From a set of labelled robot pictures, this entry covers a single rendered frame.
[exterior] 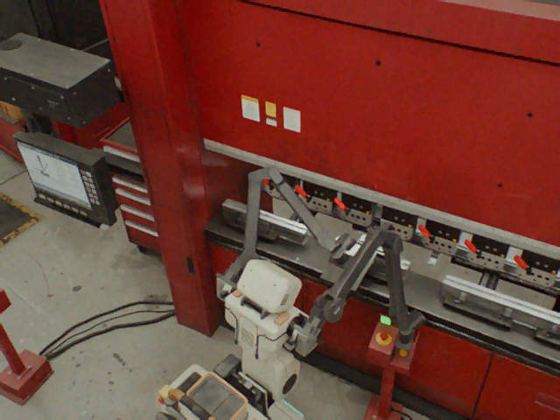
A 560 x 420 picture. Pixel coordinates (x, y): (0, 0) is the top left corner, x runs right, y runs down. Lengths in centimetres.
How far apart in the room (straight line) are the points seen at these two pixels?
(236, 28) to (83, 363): 230
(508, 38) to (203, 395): 177
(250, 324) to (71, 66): 124
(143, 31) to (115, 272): 221
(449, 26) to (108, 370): 277
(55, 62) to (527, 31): 176
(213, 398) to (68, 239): 244
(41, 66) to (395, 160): 147
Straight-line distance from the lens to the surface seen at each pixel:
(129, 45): 274
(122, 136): 393
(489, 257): 277
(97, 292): 437
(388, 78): 240
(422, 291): 305
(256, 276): 242
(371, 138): 257
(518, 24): 217
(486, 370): 317
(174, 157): 295
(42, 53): 281
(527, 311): 298
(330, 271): 292
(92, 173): 273
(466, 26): 221
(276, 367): 272
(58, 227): 492
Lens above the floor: 318
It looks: 43 degrees down
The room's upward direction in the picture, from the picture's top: 2 degrees counter-clockwise
